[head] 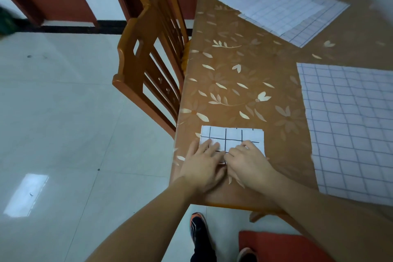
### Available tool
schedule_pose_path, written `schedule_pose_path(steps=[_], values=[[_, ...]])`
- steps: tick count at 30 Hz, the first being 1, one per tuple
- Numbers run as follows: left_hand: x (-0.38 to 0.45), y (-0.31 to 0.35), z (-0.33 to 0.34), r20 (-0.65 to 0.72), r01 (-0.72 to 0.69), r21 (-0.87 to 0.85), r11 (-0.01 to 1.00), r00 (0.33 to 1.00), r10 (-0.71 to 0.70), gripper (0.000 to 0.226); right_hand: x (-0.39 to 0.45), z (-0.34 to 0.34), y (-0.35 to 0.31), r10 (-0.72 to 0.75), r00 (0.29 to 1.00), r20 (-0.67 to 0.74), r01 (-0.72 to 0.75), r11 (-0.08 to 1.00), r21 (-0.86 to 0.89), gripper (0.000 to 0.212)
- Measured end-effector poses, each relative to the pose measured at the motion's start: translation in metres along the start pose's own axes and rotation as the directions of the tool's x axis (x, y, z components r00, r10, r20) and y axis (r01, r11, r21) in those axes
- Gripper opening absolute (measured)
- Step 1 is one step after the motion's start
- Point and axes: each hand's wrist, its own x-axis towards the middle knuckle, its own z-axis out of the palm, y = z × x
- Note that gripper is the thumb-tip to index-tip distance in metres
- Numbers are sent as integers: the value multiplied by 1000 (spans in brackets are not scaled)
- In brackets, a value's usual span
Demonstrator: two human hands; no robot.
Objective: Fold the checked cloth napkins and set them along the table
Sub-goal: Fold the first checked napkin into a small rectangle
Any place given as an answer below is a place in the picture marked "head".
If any wooden slat-back chair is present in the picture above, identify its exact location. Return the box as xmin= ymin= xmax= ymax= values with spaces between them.
xmin=112 ymin=3 xmax=191 ymax=140
xmin=138 ymin=0 xmax=191 ymax=47

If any person's left black orange shoe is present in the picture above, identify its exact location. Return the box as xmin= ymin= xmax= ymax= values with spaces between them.
xmin=189 ymin=212 xmax=215 ymax=251

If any red stool seat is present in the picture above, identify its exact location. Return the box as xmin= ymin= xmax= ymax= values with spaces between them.
xmin=238 ymin=230 xmax=336 ymax=262

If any person's right hand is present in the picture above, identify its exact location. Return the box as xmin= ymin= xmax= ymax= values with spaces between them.
xmin=224 ymin=140 xmax=279 ymax=193

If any person's right black orange shoe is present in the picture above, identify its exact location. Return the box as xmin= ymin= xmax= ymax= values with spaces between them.
xmin=236 ymin=247 xmax=259 ymax=262

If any person's left forearm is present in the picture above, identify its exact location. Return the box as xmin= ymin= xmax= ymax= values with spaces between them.
xmin=85 ymin=177 xmax=197 ymax=262

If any small white grid cloth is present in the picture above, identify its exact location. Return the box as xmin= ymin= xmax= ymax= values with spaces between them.
xmin=199 ymin=125 xmax=265 ymax=165

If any person's black trouser leg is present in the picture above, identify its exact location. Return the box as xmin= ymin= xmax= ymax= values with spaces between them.
xmin=190 ymin=239 xmax=217 ymax=262

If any large spread white grid cloth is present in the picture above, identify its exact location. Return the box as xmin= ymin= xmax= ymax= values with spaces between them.
xmin=296 ymin=62 xmax=393 ymax=207

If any person's left hand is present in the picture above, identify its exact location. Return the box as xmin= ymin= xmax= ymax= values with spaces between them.
xmin=178 ymin=139 xmax=228 ymax=194

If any brown floral plastic tablecloth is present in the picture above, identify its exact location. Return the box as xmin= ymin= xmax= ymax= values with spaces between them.
xmin=170 ymin=0 xmax=393 ymax=215

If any person's right forearm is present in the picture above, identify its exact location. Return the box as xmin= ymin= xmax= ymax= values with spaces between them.
xmin=261 ymin=172 xmax=393 ymax=262

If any dark green object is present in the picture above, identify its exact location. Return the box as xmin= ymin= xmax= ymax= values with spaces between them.
xmin=0 ymin=6 xmax=19 ymax=37

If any person's black orange shoe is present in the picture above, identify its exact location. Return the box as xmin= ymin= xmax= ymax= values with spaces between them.
xmin=189 ymin=212 xmax=215 ymax=251
xmin=236 ymin=247 xmax=259 ymax=262

